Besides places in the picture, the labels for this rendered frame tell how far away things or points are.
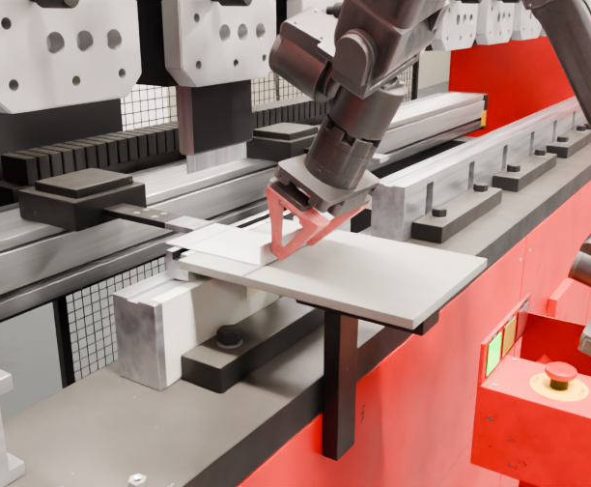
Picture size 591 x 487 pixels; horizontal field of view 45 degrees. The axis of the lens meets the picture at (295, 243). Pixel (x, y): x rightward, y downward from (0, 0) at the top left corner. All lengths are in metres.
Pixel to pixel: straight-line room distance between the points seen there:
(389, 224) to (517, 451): 0.41
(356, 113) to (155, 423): 0.34
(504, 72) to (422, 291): 2.27
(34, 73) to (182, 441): 0.34
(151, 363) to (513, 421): 0.48
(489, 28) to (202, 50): 0.79
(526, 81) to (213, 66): 2.24
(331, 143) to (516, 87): 2.26
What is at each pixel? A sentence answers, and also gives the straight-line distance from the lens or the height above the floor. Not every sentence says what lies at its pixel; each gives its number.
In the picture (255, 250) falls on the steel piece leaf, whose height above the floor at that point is 1.00.
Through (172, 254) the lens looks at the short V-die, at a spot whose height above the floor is 1.00.
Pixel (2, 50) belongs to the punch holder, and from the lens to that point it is 0.56.
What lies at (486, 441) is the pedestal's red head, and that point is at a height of 0.70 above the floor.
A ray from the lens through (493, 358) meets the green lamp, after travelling 1.00.
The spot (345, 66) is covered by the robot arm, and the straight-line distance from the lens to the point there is 0.60.
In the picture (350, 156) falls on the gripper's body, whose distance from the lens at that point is 0.66.
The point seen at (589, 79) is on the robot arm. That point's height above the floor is 1.16.
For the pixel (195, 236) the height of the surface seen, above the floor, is 1.00.
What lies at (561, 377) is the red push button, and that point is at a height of 0.80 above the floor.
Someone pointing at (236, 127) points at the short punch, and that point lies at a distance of 0.80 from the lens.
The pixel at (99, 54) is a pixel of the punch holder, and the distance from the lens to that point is 0.61.
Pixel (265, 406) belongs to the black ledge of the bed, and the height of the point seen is 0.87.
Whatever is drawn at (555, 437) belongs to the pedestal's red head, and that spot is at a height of 0.74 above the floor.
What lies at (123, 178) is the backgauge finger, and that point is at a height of 1.03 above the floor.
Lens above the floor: 1.25
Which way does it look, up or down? 19 degrees down
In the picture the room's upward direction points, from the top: straight up
